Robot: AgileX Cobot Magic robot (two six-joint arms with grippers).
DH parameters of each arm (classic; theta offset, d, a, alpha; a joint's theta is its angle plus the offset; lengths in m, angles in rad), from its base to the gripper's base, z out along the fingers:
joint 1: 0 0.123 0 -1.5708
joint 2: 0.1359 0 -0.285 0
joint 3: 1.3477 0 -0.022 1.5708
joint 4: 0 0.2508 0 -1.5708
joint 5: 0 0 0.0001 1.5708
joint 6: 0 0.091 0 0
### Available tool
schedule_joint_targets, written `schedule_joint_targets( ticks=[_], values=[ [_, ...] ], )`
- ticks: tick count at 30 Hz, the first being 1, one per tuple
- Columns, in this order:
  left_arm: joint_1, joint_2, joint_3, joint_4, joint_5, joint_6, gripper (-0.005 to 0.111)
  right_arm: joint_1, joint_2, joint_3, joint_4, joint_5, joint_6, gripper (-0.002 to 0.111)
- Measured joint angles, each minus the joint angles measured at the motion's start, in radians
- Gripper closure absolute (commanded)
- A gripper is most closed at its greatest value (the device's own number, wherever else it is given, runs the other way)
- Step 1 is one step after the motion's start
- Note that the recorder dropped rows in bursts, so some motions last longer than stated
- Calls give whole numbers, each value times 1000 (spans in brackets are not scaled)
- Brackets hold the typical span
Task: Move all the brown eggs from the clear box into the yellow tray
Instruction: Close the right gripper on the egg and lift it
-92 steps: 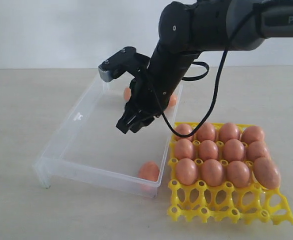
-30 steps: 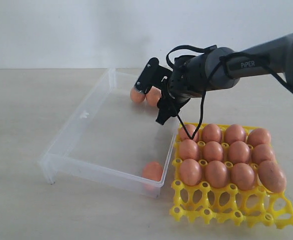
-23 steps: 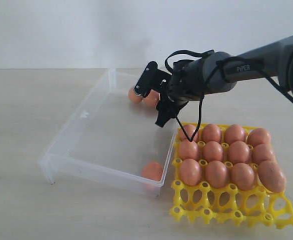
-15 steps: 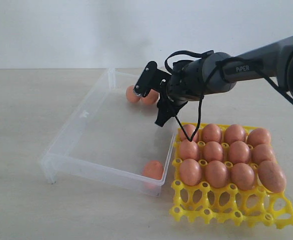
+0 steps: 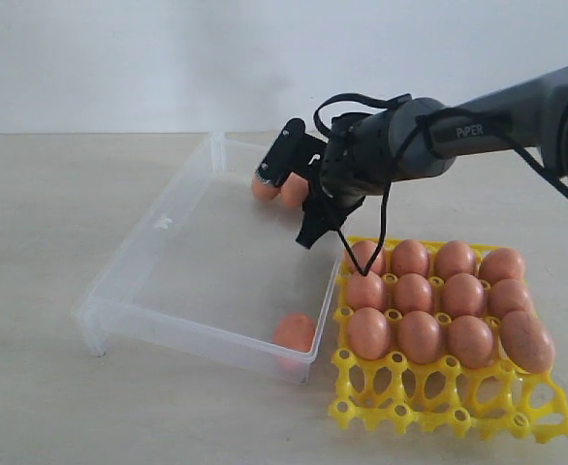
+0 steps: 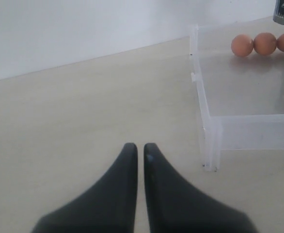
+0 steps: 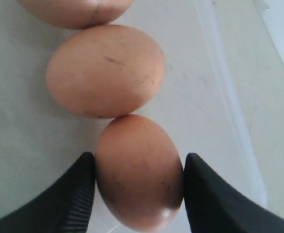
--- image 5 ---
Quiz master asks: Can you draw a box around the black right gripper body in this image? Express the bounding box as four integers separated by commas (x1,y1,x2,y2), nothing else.
300,139,391,228

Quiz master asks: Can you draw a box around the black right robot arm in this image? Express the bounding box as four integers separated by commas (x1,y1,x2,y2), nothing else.
296,66,568,249

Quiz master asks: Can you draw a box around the brown egg column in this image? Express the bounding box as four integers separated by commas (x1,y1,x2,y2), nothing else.
441,273,485,319
447,315,494,369
499,311,555,374
488,279,534,319

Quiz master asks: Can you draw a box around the brown egg second row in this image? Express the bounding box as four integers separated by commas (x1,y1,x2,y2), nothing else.
250,175,280,202

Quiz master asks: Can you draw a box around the brown egg front right corner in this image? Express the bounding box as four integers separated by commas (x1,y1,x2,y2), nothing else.
272,313,315,372

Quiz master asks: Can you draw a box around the yellow plastic egg tray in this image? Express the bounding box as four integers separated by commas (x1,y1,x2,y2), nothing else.
329,237,568,443

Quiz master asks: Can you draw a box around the clear plastic bin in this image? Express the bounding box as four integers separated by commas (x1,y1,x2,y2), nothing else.
76,133,342,383

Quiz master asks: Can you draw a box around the black camera cable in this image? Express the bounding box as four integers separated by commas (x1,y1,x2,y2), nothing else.
307,92,568,278

